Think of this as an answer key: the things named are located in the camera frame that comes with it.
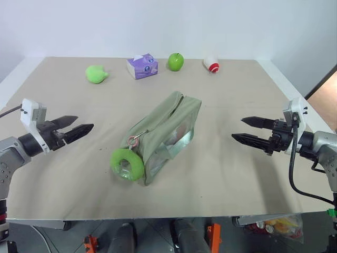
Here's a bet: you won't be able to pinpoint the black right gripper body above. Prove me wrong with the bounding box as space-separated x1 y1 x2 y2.
265 118 293 157

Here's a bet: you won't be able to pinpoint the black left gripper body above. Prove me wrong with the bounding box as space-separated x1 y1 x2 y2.
36 120 67 152

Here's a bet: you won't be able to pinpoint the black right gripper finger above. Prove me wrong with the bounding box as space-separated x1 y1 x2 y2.
240 115 276 130
231 133 272 152

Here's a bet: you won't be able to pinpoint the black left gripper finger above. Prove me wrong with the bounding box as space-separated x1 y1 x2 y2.
49 115 79 130
62 123 95 145

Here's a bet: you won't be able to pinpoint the green zippered pouch bag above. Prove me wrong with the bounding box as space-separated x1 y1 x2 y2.
120 91 203 187

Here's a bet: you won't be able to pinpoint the green donut plush charm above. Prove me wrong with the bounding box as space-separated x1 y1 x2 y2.
110 148 145 182

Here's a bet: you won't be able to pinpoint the green plush toy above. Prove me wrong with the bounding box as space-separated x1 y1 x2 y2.
85 65 110 85

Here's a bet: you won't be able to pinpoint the brown board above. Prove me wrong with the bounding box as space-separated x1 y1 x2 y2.
304 64 337 134

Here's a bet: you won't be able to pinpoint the white bottle with red cap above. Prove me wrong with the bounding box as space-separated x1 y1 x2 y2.
202 53 221 73

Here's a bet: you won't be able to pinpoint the clear bag of snacks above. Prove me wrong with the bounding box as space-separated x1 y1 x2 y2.
242 213 304 244

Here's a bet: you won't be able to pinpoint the purple tissue box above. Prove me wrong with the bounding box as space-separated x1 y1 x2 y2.
126 53 160 80

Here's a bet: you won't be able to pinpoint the green apple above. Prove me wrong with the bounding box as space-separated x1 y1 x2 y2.
167 52 185 72

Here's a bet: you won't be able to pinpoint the orange clamp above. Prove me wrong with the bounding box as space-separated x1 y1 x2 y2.
83 233 100 253
206 222 222 251

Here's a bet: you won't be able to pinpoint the dark rounded shape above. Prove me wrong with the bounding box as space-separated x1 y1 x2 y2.
171 218 209 253
108 222 138 253

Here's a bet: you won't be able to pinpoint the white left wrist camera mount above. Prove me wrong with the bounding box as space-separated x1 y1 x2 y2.
20 98 51 154

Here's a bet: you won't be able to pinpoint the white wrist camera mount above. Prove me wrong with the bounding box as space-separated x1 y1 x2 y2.
282 96 309 155
20 98 51 154

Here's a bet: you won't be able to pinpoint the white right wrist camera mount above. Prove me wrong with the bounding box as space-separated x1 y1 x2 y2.
282 96 309 155

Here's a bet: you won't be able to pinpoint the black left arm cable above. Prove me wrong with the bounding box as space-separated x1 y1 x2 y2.
0 104 23 118

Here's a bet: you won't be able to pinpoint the grey table bracket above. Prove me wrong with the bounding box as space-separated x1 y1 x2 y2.
231 215 266 227

